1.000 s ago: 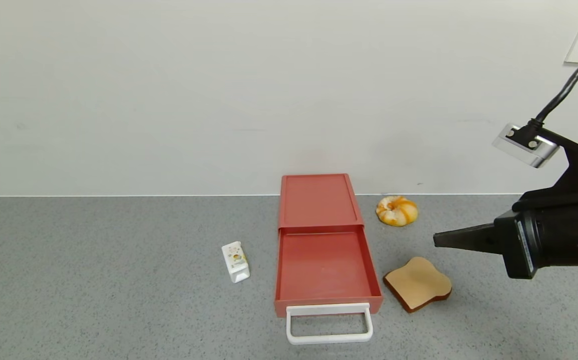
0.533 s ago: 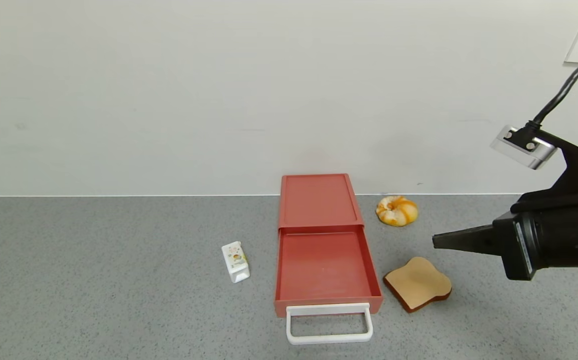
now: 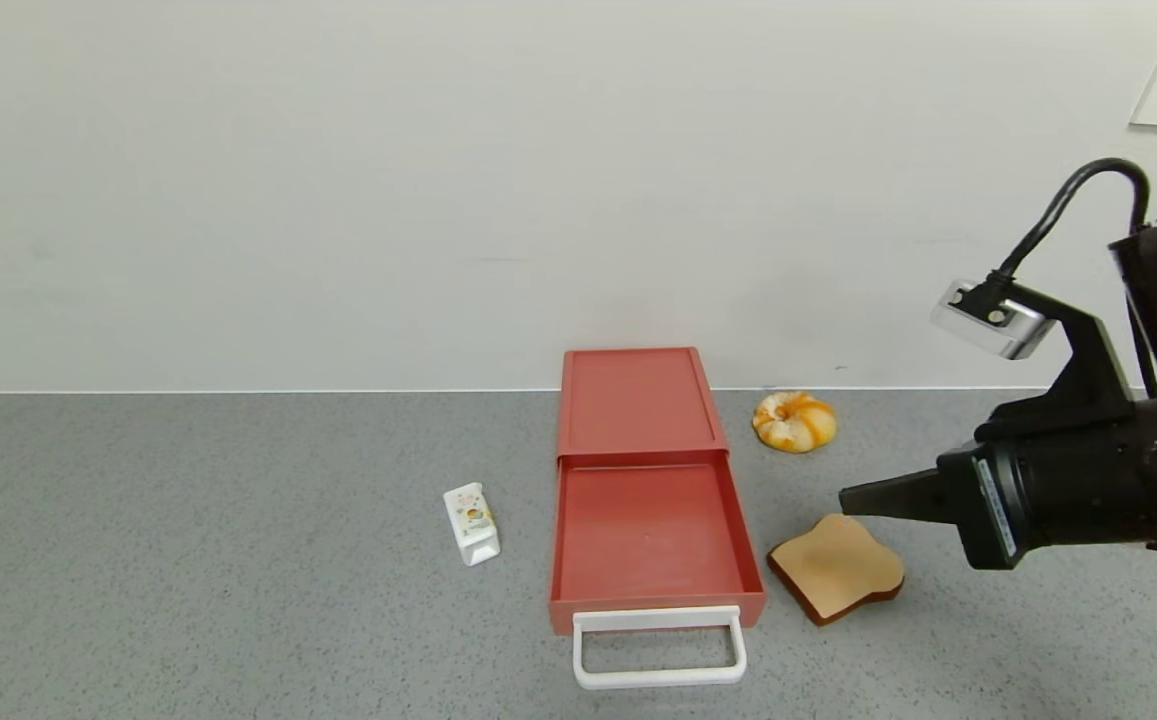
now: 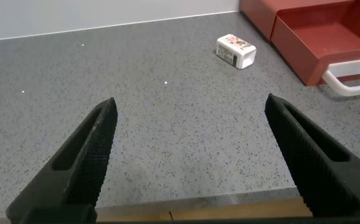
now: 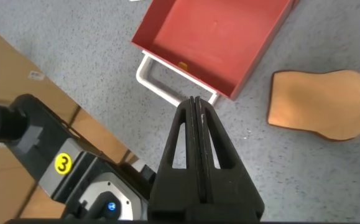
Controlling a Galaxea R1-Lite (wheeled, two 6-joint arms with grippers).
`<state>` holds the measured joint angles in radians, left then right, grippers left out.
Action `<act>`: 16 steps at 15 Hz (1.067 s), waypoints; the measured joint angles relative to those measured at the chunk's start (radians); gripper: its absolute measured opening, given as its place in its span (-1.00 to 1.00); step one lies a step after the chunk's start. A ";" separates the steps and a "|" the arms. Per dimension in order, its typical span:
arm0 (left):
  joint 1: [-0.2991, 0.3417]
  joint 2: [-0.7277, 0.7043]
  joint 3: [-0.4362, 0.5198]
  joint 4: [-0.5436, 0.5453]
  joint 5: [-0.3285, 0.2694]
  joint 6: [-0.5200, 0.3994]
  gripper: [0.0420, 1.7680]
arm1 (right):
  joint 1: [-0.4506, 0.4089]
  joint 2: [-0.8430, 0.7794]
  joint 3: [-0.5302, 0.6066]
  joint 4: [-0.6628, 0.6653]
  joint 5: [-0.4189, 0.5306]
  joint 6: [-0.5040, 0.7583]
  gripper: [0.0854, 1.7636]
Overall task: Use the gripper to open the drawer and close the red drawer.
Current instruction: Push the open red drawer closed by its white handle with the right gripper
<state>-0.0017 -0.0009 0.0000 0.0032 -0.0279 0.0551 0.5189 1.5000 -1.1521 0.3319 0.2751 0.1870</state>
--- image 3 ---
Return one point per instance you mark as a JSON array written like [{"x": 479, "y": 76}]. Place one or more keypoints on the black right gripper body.
[{"x": 983, "y": 508}]

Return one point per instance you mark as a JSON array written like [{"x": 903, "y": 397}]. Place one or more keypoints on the orange swirl bagel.
[{"x": 796, "y": 428}]

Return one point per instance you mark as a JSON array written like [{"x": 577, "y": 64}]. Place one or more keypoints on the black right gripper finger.
[{"x": 898, "y": 497}]

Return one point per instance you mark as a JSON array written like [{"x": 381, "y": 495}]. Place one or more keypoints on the toast slice with brown crust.
[{"x": 833, "y": 570}]

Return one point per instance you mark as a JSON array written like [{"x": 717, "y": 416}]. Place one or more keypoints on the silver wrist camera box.
[{"x": 998, "y": 322}]

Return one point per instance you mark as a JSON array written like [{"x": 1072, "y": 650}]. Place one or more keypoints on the small white printed carton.
[{"x": 473, "y": 525}]

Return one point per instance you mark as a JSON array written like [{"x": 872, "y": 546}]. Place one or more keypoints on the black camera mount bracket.
[{"x": 1088, "y": 370}]

